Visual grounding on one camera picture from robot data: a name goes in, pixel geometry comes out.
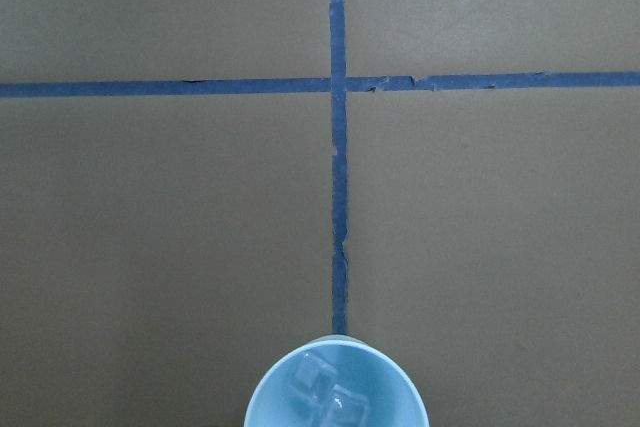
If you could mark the light blue plastic cup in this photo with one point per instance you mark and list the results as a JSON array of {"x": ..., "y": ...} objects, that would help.
[{"x": 393, "y": 397}]

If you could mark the ice cube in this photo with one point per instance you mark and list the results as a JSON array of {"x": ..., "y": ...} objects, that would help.
[
  {"x": 312, "y": 378},
  {"x": 345, "y": 408}
]

